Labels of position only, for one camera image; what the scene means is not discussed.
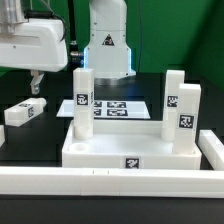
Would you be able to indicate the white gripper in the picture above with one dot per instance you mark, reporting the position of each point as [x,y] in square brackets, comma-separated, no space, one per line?
[35,45]

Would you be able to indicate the white desk top tray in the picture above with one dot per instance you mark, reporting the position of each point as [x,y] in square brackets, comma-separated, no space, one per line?
[125,144]

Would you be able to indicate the white block left edge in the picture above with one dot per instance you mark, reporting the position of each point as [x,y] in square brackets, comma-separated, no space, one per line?
[2,135]

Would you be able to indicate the white marker sheet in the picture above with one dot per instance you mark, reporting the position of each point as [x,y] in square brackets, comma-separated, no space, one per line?
[121,109]

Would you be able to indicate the white L-shaped fence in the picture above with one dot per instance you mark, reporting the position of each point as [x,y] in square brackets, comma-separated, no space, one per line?
[111,182]

